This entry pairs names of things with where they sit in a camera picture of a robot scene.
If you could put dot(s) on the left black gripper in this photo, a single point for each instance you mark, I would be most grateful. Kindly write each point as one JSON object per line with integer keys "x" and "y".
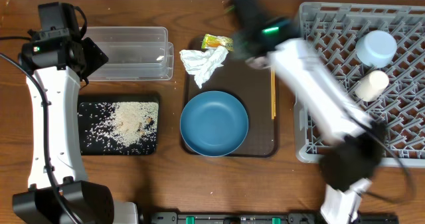
{"x": 94, "y": 56}

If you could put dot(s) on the rice food waste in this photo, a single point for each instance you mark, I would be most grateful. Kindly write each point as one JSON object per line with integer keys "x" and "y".
{"x": 133, "y": 121}

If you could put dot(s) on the dark blue plate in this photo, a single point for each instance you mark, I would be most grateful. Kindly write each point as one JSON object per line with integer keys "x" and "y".
{"x": 214, "y": 124}

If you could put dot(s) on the light blue bowl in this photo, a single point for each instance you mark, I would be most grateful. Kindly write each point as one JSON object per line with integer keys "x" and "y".
{"x": 376, "y": 49}

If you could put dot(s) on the cream plastic cup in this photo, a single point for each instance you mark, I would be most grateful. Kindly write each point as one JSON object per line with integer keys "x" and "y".
{"x": 372, "y": 86}

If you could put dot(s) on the pink bowl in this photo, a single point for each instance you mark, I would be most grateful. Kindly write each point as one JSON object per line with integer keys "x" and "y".
{"x": 258, "y": 63}

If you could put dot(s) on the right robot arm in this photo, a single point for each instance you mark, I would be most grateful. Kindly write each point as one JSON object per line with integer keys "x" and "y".
{"x": 358, "y": 140}

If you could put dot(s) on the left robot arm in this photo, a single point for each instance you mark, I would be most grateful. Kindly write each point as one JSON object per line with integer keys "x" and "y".
{"x": 58, "y": 186}

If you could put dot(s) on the grey dishwasher rack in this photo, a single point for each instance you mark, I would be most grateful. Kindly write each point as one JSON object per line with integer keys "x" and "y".
{"x": 333, "y": 29}

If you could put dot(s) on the wooden chopstick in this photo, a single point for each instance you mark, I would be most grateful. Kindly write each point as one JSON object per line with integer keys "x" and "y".
{"x": 271, "y": 94}
{"x": 274, "y": 94}

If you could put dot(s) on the yellow green snack wrapper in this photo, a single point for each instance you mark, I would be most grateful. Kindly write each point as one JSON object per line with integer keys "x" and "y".
{"x": 213, "y": 42}

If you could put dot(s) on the brown serving tray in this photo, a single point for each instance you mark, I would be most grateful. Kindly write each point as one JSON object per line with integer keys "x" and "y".
{"x": 254, "y": 89}

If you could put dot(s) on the clear plastic bin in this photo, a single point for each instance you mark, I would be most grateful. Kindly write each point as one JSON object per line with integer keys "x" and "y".
{"x": 135, "y": 53}

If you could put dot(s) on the crumpled white napkin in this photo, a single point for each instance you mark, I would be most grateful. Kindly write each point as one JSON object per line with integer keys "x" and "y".
{"x": 202, "y": 64}

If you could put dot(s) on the black tray bin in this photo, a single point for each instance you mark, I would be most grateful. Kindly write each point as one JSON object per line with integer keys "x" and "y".
{"x": 118, "y": 126}

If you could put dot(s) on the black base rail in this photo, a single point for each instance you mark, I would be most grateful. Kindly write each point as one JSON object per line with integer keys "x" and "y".
{"x": 215, "y": 218}

